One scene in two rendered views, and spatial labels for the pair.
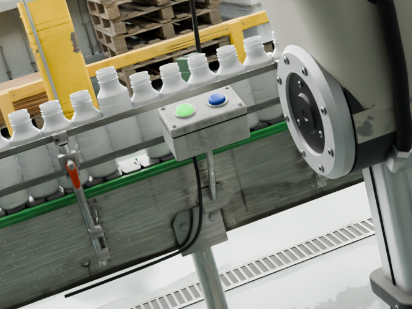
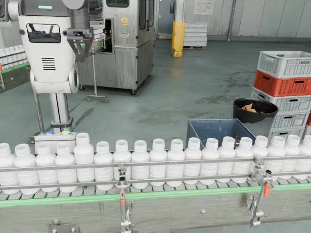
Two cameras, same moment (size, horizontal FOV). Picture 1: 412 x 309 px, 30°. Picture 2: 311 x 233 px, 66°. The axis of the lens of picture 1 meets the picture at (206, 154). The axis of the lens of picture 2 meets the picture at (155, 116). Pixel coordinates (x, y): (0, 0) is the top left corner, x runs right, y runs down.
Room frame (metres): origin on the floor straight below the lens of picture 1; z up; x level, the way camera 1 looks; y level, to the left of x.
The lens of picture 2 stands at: (2.06, 0.40, 1.56)
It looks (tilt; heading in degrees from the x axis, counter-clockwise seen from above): 25 degrees down; 184
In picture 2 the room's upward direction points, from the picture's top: 2 degrees clockwise
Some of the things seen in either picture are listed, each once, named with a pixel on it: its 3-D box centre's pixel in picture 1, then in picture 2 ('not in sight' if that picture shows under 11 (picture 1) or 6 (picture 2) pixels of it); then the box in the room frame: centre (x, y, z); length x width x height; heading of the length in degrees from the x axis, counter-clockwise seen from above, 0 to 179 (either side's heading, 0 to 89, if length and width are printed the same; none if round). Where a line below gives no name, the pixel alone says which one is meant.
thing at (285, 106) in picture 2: not in sight; (280, 99); (-0.88, 1.77, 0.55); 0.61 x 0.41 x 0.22; 109
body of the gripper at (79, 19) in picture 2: not in sight; (80, 21); (1.29, 0.11, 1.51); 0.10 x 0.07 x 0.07; 11
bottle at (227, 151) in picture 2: not in sight; (225, 159); (1.34, 0.60, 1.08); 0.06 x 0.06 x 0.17
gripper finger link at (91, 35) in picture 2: not in sight; (83, 44); (1.28, 0.11, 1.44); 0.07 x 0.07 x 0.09; 11
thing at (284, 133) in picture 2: not in sight; (272, 130); (-0.88, 1.77, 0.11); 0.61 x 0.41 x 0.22; 108
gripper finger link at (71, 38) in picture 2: not in sight; (81, 46); (1.31, 0.11, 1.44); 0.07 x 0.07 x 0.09; 11
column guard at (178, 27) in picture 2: not in sight; (177, 39); (-6.39, 0.48, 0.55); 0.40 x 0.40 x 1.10; 12
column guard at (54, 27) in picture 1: (62, 67); not in sight; (5.98, 0.90, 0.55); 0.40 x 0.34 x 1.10; 102
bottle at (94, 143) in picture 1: (92, 133); (103, 165); (1.43, 0.20, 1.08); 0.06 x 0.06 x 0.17
